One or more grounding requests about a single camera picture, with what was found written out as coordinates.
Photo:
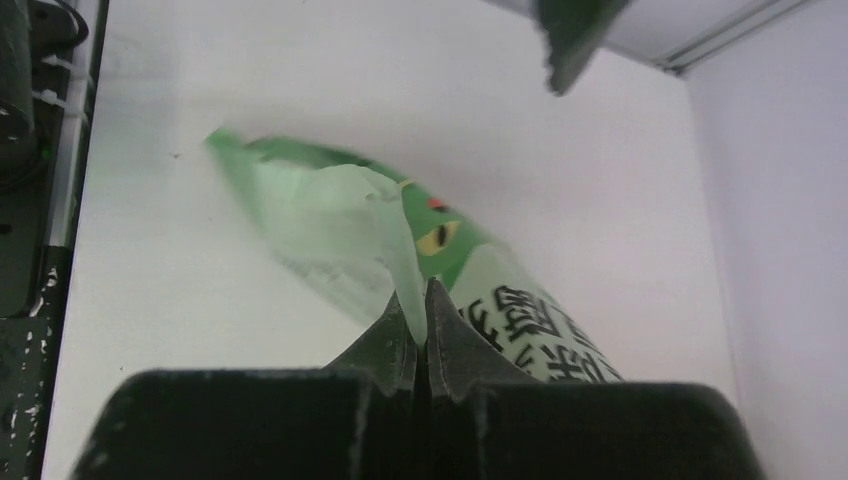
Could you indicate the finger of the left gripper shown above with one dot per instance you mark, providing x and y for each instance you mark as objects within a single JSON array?
[{"x": 573, "y": 31}]

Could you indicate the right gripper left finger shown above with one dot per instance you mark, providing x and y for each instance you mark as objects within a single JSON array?
[{"x": 351, "y": 419}]

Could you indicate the green cat litter bag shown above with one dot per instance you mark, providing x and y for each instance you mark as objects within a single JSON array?
[{"x": 358, "y": 232}]

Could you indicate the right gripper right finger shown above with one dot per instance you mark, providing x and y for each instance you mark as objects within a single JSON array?
[{"x": 490, "y": 420}]

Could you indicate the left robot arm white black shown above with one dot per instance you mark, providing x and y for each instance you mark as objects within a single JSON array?
[{"x": 22, "y": 48}]

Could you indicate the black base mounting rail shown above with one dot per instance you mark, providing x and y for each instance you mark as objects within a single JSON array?
[{"x": 30, "y": 346}]

